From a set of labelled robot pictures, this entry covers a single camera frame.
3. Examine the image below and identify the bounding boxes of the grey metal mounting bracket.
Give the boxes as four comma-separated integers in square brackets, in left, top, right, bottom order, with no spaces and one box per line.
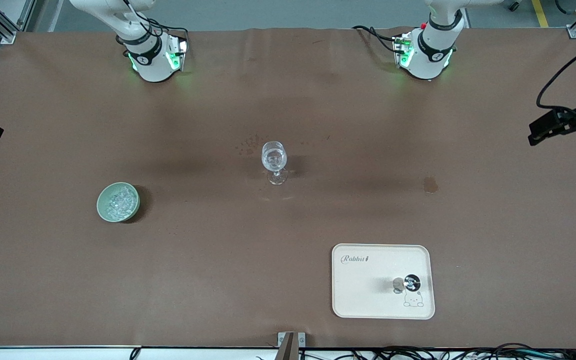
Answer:
[277,332,307,360]

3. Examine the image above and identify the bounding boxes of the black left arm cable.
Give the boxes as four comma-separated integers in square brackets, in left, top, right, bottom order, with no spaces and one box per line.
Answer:
[536,35,576,113]

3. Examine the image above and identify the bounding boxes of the clear stemmed wine glass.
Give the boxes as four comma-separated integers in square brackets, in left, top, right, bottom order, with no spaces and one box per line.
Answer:
[261,141,289,186]

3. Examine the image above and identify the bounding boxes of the green ceramic bowl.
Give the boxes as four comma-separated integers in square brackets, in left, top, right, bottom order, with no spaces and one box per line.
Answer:
[96,182,141,223]

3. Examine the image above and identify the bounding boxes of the black base power cable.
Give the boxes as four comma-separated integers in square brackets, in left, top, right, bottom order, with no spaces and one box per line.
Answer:
[147,19,190,42]
[352,25,400,54]

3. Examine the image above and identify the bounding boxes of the black cable bundle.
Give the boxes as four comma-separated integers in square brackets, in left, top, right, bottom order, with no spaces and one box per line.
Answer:
[255,343,576,360]

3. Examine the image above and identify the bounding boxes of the clear ice cubes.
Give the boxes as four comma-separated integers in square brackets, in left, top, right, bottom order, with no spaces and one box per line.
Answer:
[105,186,136,219]

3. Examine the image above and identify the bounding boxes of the cream rabbit print tray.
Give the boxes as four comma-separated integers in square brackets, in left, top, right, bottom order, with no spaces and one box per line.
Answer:
[331,243,436,320]

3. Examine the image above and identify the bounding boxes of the green lit base control box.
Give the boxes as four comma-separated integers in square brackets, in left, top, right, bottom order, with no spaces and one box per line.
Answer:
[167,36,190,72]

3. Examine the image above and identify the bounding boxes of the brown table cover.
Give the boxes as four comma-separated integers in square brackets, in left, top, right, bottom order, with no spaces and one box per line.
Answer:
[0,27,576,349]

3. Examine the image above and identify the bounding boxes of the silver metal jigger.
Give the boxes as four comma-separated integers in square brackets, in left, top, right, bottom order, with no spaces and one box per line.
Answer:
[392,274,422,295]

